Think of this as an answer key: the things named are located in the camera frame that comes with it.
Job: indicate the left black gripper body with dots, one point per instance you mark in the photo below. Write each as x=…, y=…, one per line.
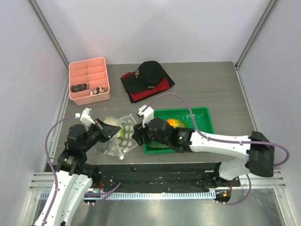
x=95, y=134

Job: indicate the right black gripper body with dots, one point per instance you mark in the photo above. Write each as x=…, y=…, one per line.
x=145, y=133

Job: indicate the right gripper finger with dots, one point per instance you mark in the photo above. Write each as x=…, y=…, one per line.
x=138, y=128
x=138, y=138

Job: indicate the dark green fake cucumber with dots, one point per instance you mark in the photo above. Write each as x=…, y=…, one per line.
x=157, y=146

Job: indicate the clear zip top bag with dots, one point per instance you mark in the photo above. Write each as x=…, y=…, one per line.
x=122, y=142

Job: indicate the orange fake fruit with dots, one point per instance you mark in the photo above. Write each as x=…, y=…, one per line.
x=176, y=123

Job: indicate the white fake cauliflower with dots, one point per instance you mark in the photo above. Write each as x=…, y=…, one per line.
x=112, y=121

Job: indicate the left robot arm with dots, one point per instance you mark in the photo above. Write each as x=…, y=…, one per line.
x=72, y=175

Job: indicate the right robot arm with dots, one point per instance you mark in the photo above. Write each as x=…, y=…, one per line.
x=250, y=154

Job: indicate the pink patterned item in organizer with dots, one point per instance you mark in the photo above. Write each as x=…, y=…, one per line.
x=97, y=91

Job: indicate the green plastic tray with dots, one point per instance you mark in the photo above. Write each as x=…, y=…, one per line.
x=201, y=115

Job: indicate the red and black folded cloth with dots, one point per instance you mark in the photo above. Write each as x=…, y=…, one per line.
x=164, y=85

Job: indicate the small black object in organizer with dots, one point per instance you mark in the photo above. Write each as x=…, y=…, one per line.
x=78, y=87

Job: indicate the black baseball cap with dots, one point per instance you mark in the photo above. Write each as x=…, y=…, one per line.
x=148, y=75

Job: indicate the pink divided organizer box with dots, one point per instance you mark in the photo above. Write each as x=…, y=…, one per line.
x=92, y=72

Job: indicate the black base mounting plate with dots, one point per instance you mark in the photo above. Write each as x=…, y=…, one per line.
x=159, y=178

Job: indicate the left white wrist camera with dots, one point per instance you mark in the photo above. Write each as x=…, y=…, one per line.
x=85, y=117

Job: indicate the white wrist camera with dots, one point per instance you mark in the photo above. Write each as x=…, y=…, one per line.
x=85, y=117
x=147, y=114

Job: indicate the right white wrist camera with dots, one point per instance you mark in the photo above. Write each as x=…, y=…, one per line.
x=147, y=114

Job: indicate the aluminium frame rail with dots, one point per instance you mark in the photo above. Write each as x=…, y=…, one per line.
x=246, y=181

